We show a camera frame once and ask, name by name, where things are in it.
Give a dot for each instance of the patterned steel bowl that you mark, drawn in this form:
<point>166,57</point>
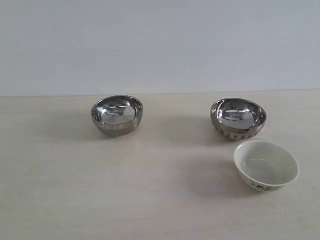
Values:
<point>237,119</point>

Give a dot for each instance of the plain steel bowl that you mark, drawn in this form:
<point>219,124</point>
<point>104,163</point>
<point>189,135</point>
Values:
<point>117,115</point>

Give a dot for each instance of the white ceramic patterned bowl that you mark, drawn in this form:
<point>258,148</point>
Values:
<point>265,166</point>

